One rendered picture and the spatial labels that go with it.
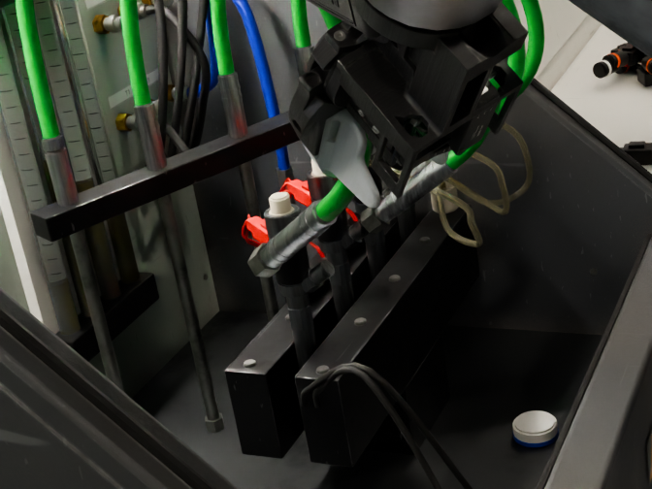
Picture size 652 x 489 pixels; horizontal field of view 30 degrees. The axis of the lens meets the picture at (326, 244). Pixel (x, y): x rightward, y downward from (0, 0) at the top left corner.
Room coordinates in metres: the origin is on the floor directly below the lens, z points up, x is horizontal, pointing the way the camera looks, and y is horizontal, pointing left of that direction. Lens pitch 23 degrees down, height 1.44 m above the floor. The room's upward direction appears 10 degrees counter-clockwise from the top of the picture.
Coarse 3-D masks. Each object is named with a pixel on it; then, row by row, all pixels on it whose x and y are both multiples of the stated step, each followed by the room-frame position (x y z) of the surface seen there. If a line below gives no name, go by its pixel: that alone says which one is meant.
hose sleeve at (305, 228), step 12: (312, 204) 0.72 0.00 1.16; (300, 216) 0.72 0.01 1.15; (312, 216) 0.71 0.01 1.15; (288, 228) 0.73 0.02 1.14; (300, 228) 0.72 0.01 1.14; (312, 228) 0.71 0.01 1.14; (324, 228) 0.71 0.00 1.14; (276, 240) 0.74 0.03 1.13; (288, 240) 0.73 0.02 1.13; (300, 240) 0.72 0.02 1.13; (264, 252) 0.75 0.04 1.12; (276, 252) 0.74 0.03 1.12; (288, 252) 0.74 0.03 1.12; (276, 264) 0.75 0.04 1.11
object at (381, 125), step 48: (336, 48) 0.59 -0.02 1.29; (384, 48) 0.58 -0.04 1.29; (432, 48) 0.53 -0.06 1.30; (480, 48) 0.53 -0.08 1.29; (336, 96) 0.60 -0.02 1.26; (384, 96) 0.57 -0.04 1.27; (432, 96) 0.55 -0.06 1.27; (480, 96) 0.58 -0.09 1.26; (384, 144) 0.57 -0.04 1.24; (432, 144) 0.55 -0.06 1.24
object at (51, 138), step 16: (16, 0) 0.95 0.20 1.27; (32, 0) 0.95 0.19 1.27; (32, 16) 0.95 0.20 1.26; (32, 32) 0.95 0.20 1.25; (32, 48) 0.95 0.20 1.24; (32, 64) 0.96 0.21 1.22; (32, 80) 0.96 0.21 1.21; (48, 96) 0.96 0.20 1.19; (48, 112) 0.96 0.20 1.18; (48, 128) 0.96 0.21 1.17; (48, 144) 0.96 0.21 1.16; (64, 144) 0.96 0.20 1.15; (368, 144) 0.67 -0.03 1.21; (368, 160) 0.68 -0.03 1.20; (336, 192) 0.69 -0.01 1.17; (320, 208) 0.71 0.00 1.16; (336, 208) 0.70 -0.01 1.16
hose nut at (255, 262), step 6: (258, 246) 0.77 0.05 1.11; (252, 252) 0.77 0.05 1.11; (258, 252) 0.76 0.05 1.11; (252, 258) 0.76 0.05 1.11; (258, 258) 0.76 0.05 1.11; (252, 264) 0.76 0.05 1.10; (258, 264) 0.76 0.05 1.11; (264, 264) 0.76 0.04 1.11; (252, 270) 0.77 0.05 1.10; (258, 270) 0.76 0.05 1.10; (264, 270) 0.76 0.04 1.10; (270, 270) 0.76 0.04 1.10; (276, 270) 0.76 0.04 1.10; (258, 276) 0.76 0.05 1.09; (264, 276) 0.76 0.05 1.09; (270, 276) 0.77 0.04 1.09
